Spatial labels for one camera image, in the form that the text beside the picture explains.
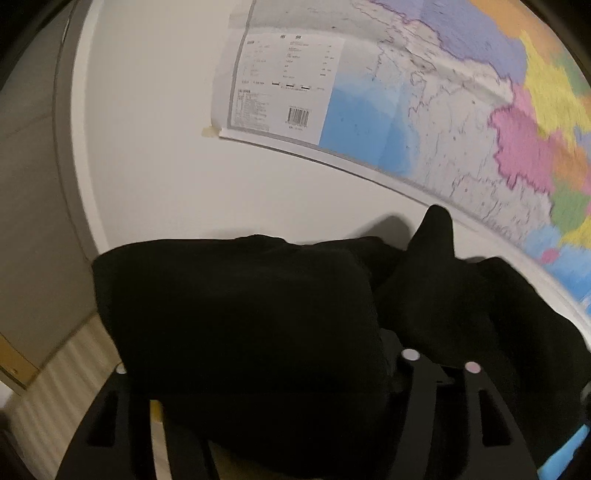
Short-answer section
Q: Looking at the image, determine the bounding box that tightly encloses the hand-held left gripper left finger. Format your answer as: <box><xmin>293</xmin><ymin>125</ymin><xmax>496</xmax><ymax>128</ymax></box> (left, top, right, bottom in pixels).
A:
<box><xmin>55</xmin><ymin>364</ymin><xmax>220</xmax><ymax>480</ymax></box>

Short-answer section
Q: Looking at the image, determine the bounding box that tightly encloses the colourful wall map poster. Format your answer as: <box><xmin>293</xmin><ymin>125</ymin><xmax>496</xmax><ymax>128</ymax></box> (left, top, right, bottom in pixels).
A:
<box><xmin>219</xmin><ymin>0</ymin><xmax>591</xmax><ymax>319</ymax></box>

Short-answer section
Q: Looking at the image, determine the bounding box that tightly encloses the large black garment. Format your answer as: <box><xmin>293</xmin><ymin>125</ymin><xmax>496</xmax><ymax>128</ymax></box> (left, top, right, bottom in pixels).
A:
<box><xmin>92</xmin><ymin>204</ymin><xmax>591</xmax><ymax>472</ymax></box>

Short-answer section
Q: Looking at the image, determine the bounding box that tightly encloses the blue bed sheet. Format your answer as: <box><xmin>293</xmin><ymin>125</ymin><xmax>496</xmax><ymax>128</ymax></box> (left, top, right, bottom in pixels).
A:
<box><xmin>540</xmin><ymin>425</ymin><xmax>591</xmax><ymax>480</ymax></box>

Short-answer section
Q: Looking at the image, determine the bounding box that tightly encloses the grey door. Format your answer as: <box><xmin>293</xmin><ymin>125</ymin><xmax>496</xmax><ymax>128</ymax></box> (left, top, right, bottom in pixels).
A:
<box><xmin>0</xmin><ymin>4</ymin><xmax>121</xmax><ymax>444</ymax></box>

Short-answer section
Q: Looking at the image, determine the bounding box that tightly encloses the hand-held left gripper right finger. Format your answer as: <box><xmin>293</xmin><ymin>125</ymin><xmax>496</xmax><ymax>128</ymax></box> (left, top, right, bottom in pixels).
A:
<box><xmin>373</xmin><ymin>330</ymin><xmax>542</xmax><ymax>480</ymax></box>

